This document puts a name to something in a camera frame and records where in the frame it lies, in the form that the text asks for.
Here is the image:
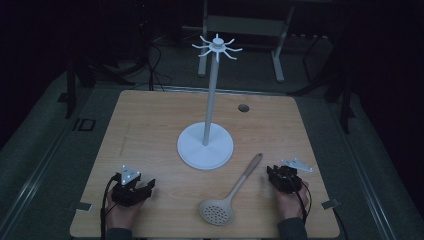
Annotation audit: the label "black tripod stand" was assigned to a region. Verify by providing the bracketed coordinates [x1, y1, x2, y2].
[288, 19, 357, 135]

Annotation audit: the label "white metal desk frame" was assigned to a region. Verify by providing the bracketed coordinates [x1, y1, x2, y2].
[197, 0, 297, 84]

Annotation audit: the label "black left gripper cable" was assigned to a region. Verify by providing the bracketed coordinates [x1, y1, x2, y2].
[100, 172, 122, 240]

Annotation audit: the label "white hook stand rack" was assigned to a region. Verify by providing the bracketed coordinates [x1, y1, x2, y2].
[176, 33, 244, 171]

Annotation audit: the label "beige slotted spoon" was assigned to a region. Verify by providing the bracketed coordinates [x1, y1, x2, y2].
[198, 152, 264, 227]

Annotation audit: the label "person's left hand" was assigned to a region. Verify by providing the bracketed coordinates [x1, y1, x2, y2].
[105, 195, 147, 232]

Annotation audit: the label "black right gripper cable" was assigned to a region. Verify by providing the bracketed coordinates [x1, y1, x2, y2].
[288, 173, 313, 225]

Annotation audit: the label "black floor cables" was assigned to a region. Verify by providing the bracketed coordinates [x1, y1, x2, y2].
[126, 19, 174, 92]

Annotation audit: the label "black floor stand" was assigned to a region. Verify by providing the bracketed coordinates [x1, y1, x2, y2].
[57, 56, 101, 120]

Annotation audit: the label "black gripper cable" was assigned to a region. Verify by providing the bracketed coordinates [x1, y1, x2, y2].
[288, 173, 313, 225]
[100, 172, 122, 240]

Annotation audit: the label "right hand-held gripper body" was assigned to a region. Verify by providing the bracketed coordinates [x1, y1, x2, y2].
[270, 157, 315, 195]

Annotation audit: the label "person's right hand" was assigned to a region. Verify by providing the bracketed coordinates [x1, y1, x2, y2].
[273, 181, 310, 222]

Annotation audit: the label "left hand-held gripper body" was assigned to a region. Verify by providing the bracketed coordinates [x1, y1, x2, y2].
[110, 164, 150, 208]

